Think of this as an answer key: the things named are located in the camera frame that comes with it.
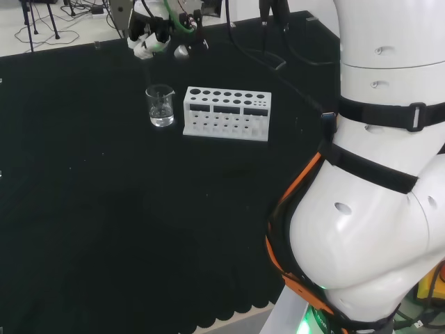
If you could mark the clear glass beaker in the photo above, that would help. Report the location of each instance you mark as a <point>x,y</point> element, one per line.
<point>161,120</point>

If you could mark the white test tube rack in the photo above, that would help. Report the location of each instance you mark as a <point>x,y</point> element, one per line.
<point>210,97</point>

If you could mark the clear cloth clip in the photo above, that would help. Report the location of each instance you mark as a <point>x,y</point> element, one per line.
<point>97,44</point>

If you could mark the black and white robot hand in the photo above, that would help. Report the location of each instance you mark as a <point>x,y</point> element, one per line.
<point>149,41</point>

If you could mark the clear glass rod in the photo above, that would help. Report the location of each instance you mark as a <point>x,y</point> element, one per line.
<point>148,71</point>

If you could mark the black bench cloth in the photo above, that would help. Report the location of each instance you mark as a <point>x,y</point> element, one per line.
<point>104,208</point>

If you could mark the yellow stop button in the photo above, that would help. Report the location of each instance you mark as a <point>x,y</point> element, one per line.
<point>426,287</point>

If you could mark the black power adapter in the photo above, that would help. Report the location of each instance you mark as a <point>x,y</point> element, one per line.
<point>97,10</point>

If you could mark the grey metal box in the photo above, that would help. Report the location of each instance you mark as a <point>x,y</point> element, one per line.
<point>120,14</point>

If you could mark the black tripod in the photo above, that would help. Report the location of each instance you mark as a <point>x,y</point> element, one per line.
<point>52,21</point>

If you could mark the pale board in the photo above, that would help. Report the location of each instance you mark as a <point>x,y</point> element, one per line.
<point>243,10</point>

